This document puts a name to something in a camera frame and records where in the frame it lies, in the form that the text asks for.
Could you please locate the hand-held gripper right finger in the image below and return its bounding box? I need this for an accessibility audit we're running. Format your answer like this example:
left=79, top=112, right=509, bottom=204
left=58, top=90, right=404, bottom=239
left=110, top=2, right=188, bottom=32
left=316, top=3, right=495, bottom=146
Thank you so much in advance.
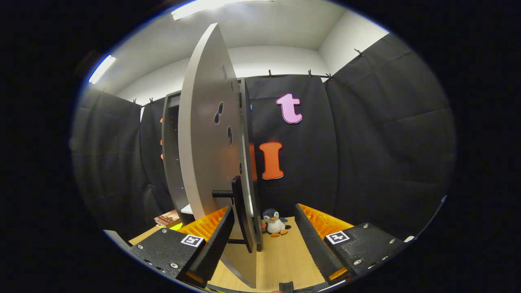
left=294, top=203, right=407, bottom=283

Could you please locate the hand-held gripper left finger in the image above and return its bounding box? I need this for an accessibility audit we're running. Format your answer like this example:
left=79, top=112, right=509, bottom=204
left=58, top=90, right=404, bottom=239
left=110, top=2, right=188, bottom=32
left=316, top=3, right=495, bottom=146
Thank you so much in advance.
left=128, top=205, right=236, bottom=287

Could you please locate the dark grey shoe cabinet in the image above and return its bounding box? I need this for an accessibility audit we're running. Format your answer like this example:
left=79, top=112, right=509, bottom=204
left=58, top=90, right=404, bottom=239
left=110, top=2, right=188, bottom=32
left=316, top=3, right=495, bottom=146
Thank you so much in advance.
left=162, top=77, right=263, bottom=251

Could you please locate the penguin plush toy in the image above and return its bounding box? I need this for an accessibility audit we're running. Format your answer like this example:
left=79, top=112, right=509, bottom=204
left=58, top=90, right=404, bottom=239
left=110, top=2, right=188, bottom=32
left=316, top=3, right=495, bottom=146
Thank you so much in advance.
left=262, top=208, right=292, bottom=238

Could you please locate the brown book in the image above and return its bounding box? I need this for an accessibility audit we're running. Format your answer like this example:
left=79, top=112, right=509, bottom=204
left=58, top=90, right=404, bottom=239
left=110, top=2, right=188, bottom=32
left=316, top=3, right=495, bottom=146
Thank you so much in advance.
left=154, top=210, right=182, bottom=228

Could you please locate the black backdrop cloth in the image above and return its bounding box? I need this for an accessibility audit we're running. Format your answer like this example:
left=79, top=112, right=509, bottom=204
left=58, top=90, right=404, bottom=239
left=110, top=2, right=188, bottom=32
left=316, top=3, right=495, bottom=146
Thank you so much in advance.
left=71, top=33, right=456, bottom=241

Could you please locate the narrow ceiling light strip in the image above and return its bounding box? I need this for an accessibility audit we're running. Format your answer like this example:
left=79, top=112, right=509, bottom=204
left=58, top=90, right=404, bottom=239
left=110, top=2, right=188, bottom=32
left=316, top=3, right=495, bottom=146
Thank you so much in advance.
left=88, top=55, right=116, bottom=85

